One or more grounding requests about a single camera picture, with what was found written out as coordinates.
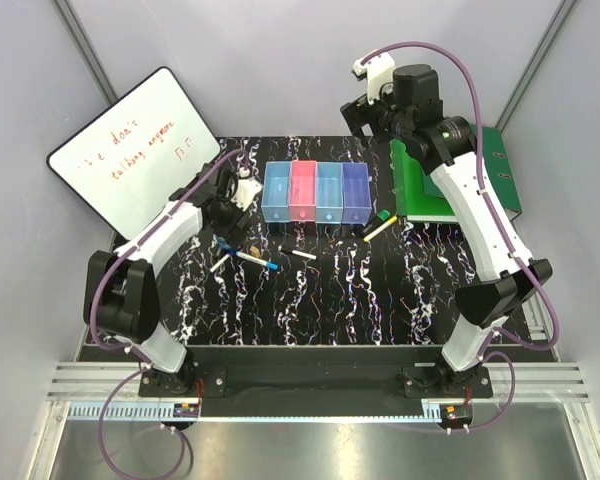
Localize light blue end bin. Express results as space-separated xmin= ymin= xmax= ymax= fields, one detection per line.
xmin=261 ymin=161 xmax=291 ymax=223

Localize purple storage bin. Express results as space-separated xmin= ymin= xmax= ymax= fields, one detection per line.
xmin=342 ymin=162 xmax=371 ymax=225

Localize pink storage bin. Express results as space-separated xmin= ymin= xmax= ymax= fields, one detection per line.
xmin=289 ymin=160 xmax=317 ymax=222

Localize green lever arch binder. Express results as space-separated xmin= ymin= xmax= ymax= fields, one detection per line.
xmin=390 ymin=127 xmax=522 ymax=224

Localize light blue storage bin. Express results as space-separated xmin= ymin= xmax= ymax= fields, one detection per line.
xmin=316 ymin=162 xmax=344 ymax=224

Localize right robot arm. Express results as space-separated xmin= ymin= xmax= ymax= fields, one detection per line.
xmin=341 ymin=54 xmax=553 ymax=397

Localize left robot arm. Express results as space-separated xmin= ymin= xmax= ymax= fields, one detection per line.
xmin=83 ymin=165 xmax=263 ymax=396

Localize blue round tape dispenser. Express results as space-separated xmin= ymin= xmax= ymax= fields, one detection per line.
xmin=215 ymin=236 xmax=240 ymax=254

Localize white marker blue cap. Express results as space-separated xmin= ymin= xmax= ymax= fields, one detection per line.
xmin=235 ymin=251 xmax=279 ymax=271

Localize white marker black cap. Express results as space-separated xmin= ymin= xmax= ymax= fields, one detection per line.
xmin=209 ymin=253 xmax=233 ymax=273

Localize black marble pattern mat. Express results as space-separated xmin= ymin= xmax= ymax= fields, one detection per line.
xmin=77 ymin=135 xmax=534 ymax=347

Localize white pen black tip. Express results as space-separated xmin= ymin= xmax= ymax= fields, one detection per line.
xmin=278 ymin=246 xmax=317 ymax=261

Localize green black highlighter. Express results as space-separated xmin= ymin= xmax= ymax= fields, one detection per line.
xmin=361 ymin=210 xmax=390 ymax=237

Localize yellow white marker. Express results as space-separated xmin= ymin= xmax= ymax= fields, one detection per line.
xmin=363 ymin=215 xmax=398 ymax=242

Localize white dry-erase board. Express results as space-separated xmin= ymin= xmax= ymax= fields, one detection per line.
xmin=46 ymin=67 xmax=221 ymax=239

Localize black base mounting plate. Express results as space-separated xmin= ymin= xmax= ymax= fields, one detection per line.
xmin=139 ymin=346 xmax=493 ymax=422

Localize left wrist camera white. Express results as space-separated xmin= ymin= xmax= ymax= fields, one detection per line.
xmin=227 ymin=173 xmax=263 ymax=211

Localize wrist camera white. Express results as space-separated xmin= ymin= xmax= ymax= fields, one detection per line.
xmin=352 ymin=53 xmax=395 ymax=105
xmin=227 ymin=173 xmax=263 ymax=211

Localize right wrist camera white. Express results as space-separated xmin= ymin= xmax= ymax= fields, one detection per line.
xmin=352 ymin=53 xmax=395 ymax=105

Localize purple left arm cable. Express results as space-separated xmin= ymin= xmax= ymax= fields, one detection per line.
xmin=88 ymin=148 xmax=254 ymax=476

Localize aluminium rail frame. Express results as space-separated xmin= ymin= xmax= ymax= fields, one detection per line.
xmin=27 ymin=219 xmax=600 ymax=480

